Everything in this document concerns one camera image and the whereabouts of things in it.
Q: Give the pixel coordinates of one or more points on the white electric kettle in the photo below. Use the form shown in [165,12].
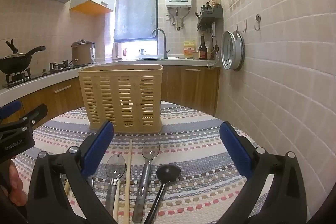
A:
[117,52]

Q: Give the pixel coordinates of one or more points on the chrome kitchen faucet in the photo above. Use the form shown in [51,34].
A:
[163,40]

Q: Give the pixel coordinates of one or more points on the grey wall spice rack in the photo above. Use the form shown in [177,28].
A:
[212,15]

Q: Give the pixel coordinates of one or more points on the dark soy sauce bottle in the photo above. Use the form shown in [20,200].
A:
[203,52]

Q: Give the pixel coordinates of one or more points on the person's left hand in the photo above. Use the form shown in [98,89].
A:
[17,184]

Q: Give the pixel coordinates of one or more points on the round metal steamer pan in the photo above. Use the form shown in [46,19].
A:
[231,50]

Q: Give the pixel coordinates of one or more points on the wooden base cabinets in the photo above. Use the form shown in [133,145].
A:
[189,87]

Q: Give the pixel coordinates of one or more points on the black gas stove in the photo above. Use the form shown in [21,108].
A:
[39,73]

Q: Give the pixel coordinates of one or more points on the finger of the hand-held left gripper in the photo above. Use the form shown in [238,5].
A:
[10,109]
[29,120]

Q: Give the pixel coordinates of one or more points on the brown rice cooker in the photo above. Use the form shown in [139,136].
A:
[82,53]

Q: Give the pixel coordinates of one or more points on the black ladle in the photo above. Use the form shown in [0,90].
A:
[168,174]

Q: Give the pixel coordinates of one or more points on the hanging metal kitchen tools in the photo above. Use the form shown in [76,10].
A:
[214,43]

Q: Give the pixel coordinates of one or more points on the striped woven tablecloth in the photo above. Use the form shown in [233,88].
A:
[189,161]

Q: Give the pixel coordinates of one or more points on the wicker utensil basket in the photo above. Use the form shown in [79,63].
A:
[122,96]

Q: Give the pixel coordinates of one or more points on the metal wall hook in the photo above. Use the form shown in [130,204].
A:
[257,22]
[244,26]

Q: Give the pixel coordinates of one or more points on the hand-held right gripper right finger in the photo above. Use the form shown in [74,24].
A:
[236,146]

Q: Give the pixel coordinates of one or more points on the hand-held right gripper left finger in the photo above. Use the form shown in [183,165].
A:
[98,146]

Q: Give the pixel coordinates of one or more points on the grey window blind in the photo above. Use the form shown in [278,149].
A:
[136,8]

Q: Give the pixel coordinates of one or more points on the white kitchen countertop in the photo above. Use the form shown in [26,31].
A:
[31,85]

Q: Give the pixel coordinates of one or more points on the yellow cooking oil bottle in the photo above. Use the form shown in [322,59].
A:
[189,49]

